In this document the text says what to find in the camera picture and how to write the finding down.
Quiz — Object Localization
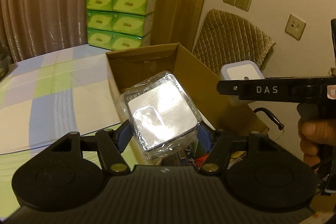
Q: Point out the quilted chair back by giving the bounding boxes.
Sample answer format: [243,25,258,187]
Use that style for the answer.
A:
[192,8,276,78]

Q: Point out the cardboard box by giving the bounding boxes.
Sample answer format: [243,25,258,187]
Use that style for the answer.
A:
[106,42,270,163]

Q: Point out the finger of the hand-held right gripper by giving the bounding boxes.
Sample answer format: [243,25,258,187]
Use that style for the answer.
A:
[217,79,243,100]

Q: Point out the stack of green tissue packs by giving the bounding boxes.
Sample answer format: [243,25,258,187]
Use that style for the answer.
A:
[86,0,157,51]

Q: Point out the brown curtain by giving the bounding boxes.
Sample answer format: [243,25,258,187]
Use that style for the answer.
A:
[0,0,98,64]

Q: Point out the white plug-in night light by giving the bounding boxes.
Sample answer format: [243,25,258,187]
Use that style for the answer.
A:
[220,60,264,109]

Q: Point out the clear square box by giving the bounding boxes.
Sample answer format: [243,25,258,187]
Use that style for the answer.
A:
[120,70,203,160]

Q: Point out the black cable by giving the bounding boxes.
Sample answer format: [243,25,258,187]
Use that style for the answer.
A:
[253,107,285,131]

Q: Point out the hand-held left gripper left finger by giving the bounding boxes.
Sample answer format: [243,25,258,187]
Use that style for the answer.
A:
[47,121,131,176]

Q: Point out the person's right hand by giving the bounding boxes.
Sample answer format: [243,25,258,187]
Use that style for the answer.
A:
[299,119,336,164]

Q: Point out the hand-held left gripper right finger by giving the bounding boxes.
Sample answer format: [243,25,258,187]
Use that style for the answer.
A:
[197,122,285,176]

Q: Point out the plaid tablecloth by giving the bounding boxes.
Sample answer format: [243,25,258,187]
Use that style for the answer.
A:
[0,44,148,180]

